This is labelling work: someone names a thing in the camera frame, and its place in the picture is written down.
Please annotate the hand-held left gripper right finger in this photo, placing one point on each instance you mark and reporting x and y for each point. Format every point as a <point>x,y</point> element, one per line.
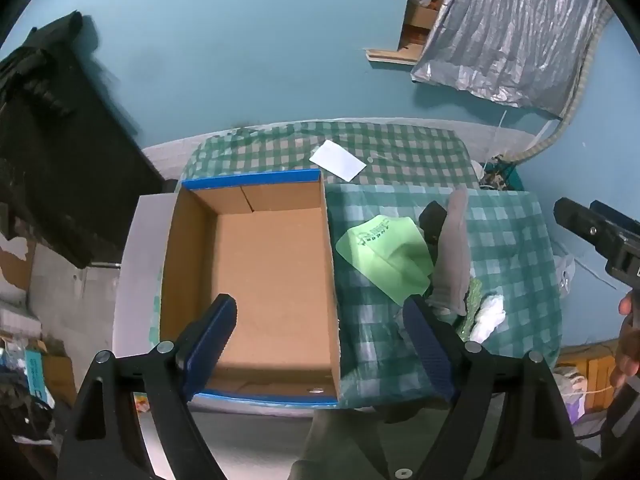
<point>425,340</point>

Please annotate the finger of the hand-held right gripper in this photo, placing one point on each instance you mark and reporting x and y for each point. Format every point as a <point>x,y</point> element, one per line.
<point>580,222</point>
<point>612,216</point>

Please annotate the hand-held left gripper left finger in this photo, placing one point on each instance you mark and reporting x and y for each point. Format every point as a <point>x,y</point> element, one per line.
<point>210,340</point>

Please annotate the light green cloth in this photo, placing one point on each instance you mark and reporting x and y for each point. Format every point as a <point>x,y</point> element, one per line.
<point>385,260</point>

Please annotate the blue cardboard box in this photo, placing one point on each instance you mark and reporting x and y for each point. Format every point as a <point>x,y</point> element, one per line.
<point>270,270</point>

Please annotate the grey sock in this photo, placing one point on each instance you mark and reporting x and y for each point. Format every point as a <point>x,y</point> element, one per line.
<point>452,250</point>

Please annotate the black cloth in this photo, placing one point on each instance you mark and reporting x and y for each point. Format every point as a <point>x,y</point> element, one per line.
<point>431,217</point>

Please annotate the person's right hand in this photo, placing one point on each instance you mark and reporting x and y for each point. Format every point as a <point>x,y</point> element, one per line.
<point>627,355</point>

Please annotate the white plastic bag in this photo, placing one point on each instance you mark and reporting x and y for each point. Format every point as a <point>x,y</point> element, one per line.
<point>565,272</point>

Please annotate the green patterned cloth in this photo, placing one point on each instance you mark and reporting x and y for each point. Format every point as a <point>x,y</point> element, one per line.
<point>472,295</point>

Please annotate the white cloth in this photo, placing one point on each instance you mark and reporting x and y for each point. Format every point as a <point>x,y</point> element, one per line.
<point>490,315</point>

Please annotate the light checkered table sheet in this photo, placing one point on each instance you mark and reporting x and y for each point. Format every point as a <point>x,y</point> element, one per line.
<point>510,260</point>

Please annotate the white flat board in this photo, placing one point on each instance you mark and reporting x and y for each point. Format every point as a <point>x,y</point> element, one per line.
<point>140,260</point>

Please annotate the wooden crate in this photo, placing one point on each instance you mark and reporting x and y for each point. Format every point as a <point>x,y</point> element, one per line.
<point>595,375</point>

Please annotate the teal packet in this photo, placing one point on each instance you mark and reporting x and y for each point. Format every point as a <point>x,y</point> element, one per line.
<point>37,375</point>

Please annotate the dark checkered tablecloth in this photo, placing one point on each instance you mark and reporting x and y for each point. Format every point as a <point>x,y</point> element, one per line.
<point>400,155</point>

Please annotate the white card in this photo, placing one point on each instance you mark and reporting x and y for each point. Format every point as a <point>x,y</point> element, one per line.
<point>337,160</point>

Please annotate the silver tarp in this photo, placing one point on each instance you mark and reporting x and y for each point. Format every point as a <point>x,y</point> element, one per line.
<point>510,30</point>

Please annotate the wooden plank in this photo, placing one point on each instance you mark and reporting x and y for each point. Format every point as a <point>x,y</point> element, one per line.
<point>392,55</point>

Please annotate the brown cardboard box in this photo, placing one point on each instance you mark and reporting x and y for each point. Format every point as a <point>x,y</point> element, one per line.
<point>422,15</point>

